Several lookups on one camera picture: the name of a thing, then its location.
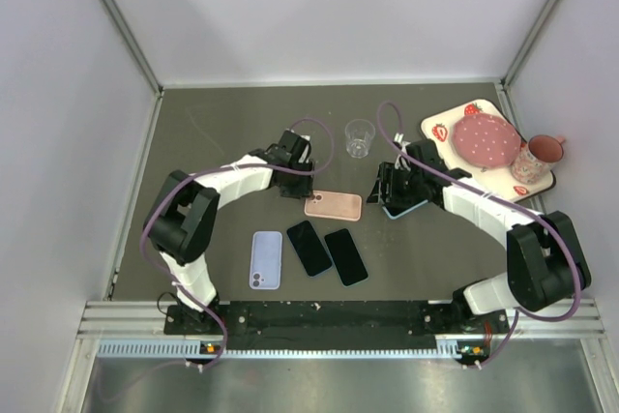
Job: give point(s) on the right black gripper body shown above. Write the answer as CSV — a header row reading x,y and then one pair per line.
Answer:
x,y
406,186

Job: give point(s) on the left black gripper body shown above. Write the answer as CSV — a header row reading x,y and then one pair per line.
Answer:
x,y
307,164

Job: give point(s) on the light blue phone case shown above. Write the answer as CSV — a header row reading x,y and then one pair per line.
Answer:
x,y
394,213

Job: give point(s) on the pink phone case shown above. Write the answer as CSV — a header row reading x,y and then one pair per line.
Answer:
x,y
339,206

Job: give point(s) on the lavender phone case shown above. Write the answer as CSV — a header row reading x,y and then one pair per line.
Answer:
x,y
265,268

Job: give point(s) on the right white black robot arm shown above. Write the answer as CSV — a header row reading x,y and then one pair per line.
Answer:
x,y
545,261

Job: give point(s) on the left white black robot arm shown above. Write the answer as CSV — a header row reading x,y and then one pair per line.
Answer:
x,y
181,222

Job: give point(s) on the black phone blue edge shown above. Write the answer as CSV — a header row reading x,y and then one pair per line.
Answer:
x,y
309,248

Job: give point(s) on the clear plastic cup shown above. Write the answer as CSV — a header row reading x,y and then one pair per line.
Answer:
x,y
359,135

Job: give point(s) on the pink polka dot plate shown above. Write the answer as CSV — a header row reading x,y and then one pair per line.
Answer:
x,y
486,141

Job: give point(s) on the pink floral mug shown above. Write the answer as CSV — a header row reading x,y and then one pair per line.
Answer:
x,y
537,157

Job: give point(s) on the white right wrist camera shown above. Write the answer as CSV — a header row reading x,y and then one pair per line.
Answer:
x,y
401,161

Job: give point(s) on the grey slotted cable duct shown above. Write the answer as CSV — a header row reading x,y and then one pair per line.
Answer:
x,y
443,347

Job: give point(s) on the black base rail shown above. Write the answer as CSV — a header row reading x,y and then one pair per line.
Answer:
x,y
349,325

